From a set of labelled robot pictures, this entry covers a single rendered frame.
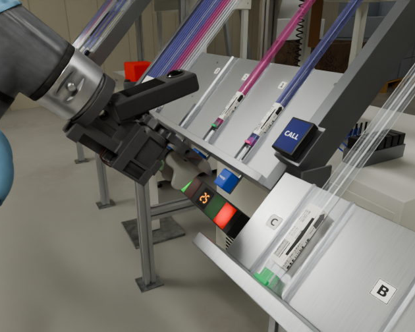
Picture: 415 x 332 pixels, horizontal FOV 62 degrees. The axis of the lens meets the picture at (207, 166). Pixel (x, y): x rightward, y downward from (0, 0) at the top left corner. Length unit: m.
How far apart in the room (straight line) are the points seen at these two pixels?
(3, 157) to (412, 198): 0.68
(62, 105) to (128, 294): 1.07
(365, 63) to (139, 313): 1.07
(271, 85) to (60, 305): 1.10
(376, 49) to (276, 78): 0.17
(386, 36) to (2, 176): 0.49
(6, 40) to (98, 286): 1.17
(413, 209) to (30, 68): 0.68
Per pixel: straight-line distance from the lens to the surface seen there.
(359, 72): 0.53
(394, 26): 0.57
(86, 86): 0.40
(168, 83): 0.44
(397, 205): 0.76
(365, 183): 0.79
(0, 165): 0.26
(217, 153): 0.57
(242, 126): 0.61
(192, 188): 0.63
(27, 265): 1.67
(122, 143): 0.45
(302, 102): 0.56
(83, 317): 1.36
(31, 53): 0.39
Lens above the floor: 0.93
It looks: 22 degrees down
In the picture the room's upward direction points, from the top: straight up
